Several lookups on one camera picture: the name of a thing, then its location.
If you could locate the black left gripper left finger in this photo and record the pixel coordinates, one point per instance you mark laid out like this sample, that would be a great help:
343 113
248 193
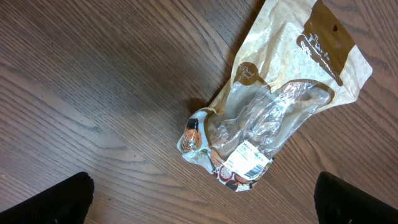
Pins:
66 202

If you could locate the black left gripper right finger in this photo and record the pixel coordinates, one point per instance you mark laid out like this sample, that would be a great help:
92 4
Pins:
338 202

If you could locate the brown cookie snack bag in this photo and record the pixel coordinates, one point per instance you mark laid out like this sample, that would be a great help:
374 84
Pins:
297 60

